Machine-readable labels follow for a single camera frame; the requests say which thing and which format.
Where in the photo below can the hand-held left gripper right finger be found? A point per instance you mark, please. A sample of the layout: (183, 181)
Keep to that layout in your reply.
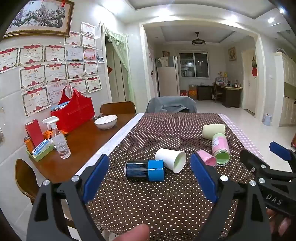
(203, 178)

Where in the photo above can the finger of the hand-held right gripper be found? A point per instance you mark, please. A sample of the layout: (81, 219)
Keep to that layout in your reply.
(279, 150)
(254, 162)

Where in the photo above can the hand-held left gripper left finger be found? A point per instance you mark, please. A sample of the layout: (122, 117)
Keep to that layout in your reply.
(96, 178)

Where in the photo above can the green cup with pink label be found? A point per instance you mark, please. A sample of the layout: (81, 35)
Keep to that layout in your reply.
(220, 144)

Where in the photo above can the white cup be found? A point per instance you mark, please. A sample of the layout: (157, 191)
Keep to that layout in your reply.
(168, 158)

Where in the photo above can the black and blue cup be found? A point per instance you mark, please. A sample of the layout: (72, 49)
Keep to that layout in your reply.
(138, 170)

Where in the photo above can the cream cup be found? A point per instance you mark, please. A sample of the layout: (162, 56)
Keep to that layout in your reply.
(212, 131)

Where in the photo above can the person's right hand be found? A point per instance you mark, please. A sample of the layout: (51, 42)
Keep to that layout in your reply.
(283, 226)

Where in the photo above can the person's left hand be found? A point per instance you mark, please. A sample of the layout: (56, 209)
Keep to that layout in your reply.
(134, 233)

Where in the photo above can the white jug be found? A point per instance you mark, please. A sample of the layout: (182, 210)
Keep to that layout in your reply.
(267, 120)

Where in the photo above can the wooden table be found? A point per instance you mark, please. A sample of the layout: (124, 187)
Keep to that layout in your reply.
(87, 143)

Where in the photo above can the clear spray bottle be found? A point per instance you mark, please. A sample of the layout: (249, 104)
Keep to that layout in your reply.
(60, 143)

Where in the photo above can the white bowl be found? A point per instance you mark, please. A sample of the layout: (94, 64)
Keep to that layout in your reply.
(106, 121)

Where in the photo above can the green tray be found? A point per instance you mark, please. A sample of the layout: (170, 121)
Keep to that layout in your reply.
(41, 157)

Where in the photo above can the blue and white box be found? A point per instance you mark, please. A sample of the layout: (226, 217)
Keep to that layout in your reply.
(42, 147)

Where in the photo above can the brown polka dot tablecloth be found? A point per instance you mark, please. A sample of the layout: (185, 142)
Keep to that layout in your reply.
(161, 129)

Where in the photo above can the white door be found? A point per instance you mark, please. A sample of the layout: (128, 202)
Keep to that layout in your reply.
(248, 92)

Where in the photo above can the orange wrapped packet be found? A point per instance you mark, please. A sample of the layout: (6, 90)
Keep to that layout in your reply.
(47, 134)

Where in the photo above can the red bag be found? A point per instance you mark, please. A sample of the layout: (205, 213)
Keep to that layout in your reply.
(76, 113)

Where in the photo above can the dark wooden desk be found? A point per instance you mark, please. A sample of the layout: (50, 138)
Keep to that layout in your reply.
(231, 96)

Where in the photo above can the wooden chair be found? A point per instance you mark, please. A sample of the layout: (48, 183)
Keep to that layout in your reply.
(118, 107)
(25, 178)

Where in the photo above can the orange can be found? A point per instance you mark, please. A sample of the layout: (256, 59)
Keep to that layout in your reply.
(29, 144)

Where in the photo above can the red box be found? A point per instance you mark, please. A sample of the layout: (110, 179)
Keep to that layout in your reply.
(34, 133)

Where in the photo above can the dark desk chair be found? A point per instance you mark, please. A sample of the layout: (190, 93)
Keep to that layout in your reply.
(217, 92)

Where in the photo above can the grey jacket on chair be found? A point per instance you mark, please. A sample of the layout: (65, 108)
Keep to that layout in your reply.
(171, 104)

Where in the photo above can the red door decoration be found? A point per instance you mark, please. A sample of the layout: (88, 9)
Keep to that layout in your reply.
(254, 72)

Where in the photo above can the cardboard box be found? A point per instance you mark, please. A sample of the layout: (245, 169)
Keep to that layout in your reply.
(192, 92)

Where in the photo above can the white refrigerator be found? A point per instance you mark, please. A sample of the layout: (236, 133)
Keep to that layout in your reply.
(167, 78)

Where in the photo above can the window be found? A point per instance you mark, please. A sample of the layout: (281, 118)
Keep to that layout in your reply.
(194, 64)

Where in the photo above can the green curtain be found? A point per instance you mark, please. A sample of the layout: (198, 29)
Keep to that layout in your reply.
(122, 62)

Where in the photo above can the small picture on refrigerator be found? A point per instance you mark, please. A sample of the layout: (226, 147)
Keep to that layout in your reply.
(166, 54)

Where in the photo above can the ceiling lamp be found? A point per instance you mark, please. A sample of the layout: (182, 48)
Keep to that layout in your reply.
(198, 41)

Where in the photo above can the framed blossom painting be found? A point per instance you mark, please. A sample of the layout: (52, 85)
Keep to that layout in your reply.
(39, 16)

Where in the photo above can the framed wall picture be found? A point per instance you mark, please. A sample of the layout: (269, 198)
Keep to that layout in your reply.
(231, 54)

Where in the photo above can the group of wall certificates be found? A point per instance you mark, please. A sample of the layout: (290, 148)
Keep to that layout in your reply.
(32, 74)

